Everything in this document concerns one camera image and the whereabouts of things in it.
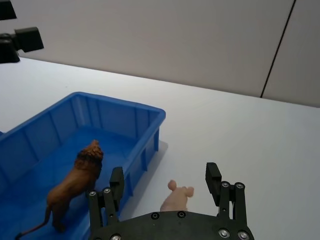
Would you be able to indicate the brown lion toy figure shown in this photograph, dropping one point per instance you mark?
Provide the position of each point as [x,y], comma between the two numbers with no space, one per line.
[72,185]

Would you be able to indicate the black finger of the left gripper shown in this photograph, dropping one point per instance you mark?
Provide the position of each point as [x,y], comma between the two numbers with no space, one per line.
[6,8]
[28,40]

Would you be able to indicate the blue plastic bin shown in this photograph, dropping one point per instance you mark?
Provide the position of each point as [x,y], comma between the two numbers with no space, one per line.
[37,140]

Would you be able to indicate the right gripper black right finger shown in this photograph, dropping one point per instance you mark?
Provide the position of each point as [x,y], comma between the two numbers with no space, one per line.
[213,182]

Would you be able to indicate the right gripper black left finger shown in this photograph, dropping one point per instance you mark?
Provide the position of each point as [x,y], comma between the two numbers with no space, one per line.
[117,185]

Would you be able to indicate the pink pig toy figure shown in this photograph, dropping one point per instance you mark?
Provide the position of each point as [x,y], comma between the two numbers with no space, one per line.
[176,198]

